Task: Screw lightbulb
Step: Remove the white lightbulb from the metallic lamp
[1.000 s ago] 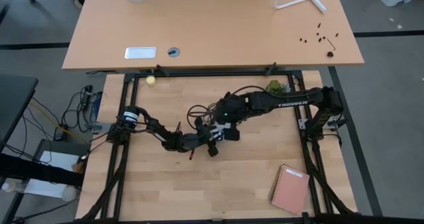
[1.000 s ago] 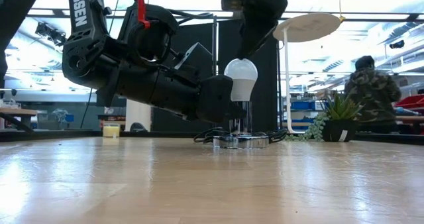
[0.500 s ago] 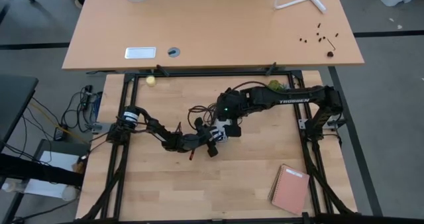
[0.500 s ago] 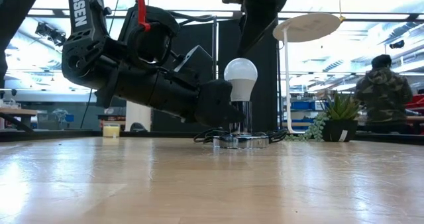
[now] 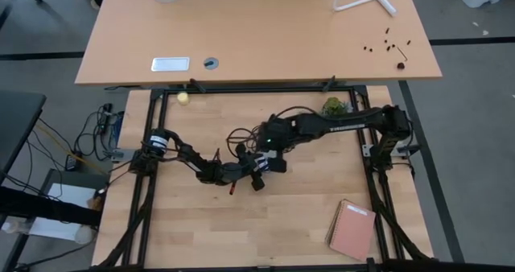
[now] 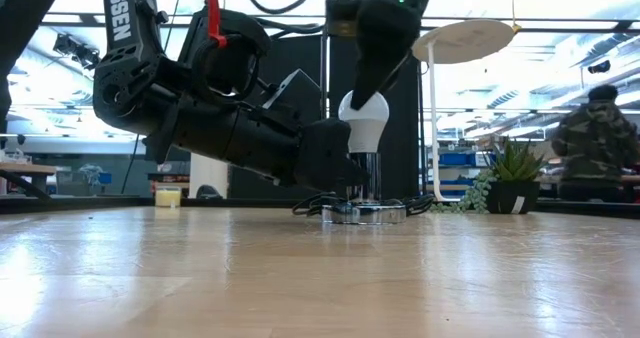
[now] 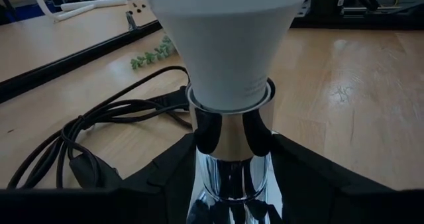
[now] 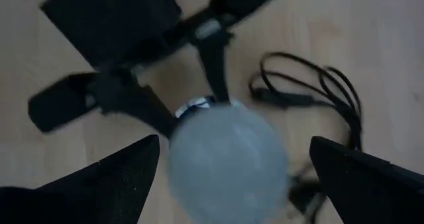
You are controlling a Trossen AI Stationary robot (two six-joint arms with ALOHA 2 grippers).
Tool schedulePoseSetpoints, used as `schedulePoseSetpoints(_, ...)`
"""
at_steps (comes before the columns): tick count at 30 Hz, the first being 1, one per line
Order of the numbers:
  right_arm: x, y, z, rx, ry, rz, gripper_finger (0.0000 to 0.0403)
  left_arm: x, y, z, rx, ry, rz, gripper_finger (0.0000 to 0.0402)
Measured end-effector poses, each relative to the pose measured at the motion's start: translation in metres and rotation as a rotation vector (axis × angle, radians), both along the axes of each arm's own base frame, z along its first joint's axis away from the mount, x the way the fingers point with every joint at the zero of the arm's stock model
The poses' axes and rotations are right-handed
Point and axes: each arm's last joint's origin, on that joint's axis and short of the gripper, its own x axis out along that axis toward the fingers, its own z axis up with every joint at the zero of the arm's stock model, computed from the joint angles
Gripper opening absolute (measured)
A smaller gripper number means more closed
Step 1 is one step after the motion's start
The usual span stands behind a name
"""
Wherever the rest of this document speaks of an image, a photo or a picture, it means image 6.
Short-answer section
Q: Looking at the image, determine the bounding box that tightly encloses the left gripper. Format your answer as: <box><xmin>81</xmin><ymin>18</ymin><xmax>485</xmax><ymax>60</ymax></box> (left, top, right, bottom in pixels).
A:
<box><xmin>224</xmin><ymin>108</ymin><xmax>371</xmax><ymax>193</ymax></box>

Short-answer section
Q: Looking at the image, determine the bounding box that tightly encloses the white lightbulb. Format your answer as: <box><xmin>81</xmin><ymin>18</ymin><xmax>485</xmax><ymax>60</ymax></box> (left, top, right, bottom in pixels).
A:
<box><xmin>338</xmin><ymin>90</ymin><xmax>391</xmax><ymax>154</ymax></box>

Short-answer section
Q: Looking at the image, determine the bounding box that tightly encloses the chrome lamp base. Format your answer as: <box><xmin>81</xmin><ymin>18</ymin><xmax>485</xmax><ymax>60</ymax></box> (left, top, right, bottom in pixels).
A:
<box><xmin>321</xmin><ymin>151</ymin><xmax>408</xmax><ymax>226</ymax></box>

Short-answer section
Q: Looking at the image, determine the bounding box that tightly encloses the black folding screen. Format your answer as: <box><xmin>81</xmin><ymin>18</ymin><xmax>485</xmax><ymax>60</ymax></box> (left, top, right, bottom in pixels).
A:
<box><xmin>227</xmin><ymin>25</ymin><xmax>422</xmax><ymax>203</ymax></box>

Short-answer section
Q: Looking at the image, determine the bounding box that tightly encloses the blue storage bin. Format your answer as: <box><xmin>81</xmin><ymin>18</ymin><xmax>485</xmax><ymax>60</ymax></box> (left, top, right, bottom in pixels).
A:
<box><xmin>439</xmin><ymin>151</ymin><xmax>496</xmax><ymax>168</ymax></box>

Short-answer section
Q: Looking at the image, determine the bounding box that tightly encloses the potted succulent plant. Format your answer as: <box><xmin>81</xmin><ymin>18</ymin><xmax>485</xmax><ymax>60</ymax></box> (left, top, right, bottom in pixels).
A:
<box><xmin>430</xmin><ymin>137</ymin><xmax>547</xmax><ymax>216</ymax></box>

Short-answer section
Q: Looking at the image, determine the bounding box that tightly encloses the person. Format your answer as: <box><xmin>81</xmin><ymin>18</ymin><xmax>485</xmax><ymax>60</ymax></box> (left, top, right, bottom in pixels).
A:
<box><xmin>549</xmin><ymin>84</ymin><xmax>640</xmax><ymax>203</ymax></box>

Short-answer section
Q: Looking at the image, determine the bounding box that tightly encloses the wooden workbench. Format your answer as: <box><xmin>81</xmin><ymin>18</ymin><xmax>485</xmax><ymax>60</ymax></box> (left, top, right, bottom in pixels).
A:
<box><xmin>0</xmin><ymin>163</ymin><xmax>58</xmax><ymax>199</ymax></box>

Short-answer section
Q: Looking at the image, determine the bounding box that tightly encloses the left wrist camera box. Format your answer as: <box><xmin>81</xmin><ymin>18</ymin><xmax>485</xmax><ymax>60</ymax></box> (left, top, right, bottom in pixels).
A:
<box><xmin>261</xmin><ymin>68</ymin><xmax>322</xmax><ymax>127</ymax></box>

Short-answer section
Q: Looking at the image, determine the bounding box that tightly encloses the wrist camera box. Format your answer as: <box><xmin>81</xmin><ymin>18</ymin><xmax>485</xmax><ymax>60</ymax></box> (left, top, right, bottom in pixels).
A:
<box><xmin>261</xmin><ymin>68</ymin><xmax>322</xmax><ymax>127</ymax></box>
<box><xmin>324</xmin><ymin>0</ymin><xmax>364</xmax><ymax>38</ymax></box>

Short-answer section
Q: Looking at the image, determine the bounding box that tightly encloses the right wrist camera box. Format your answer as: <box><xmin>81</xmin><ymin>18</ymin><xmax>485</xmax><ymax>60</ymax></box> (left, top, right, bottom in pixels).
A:
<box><xmin>324</xmin><ymin>0</ymin><xmax>364</xmax><ymax>38</ymax></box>

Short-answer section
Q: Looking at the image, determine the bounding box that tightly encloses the black lamp power cord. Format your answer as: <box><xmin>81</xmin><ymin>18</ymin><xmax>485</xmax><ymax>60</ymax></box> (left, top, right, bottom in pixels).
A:
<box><xmin>292</xmin><ymin>191</ymin><xmax>435</xmax><ymax>218</ymax></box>

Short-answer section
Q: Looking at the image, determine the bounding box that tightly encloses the red cable tie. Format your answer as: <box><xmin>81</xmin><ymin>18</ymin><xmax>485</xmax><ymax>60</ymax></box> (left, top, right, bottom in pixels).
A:
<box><xmin>201</xmin><ymin>0</ymin><xmax>229</xmax><ymax>49</ymax></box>

